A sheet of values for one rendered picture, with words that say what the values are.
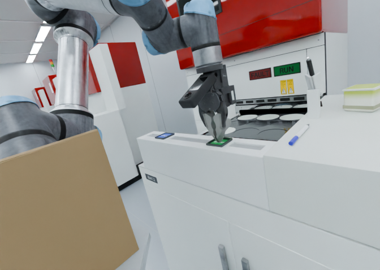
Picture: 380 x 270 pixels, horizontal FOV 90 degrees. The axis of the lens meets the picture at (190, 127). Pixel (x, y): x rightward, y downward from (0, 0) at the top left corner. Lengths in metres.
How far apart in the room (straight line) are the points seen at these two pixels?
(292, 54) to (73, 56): 0.87
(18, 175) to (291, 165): 0.46
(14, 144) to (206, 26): 0.45
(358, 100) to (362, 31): 1.79
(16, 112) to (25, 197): 0.20
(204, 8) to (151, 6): 0.13
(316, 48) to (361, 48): 1.49
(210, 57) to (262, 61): 0.61
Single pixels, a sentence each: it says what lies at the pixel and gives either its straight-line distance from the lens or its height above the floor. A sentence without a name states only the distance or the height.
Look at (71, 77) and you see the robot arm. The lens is 0.68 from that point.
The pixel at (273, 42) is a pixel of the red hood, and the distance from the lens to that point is 1.00.
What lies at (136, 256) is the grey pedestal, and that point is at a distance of 0.50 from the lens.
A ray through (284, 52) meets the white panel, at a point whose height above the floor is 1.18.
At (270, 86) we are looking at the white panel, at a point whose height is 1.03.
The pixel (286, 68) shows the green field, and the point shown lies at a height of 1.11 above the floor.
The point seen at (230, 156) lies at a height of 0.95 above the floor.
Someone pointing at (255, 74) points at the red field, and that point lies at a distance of 1.09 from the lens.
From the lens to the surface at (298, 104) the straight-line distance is 1.04.
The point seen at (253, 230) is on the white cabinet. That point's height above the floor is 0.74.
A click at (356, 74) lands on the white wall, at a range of 2.49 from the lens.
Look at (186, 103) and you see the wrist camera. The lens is 0.45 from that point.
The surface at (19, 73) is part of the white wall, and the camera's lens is 8.42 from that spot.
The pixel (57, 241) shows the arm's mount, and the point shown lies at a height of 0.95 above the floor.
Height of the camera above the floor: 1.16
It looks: 14 degrees down
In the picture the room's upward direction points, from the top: 12 degrees counter-clockwise
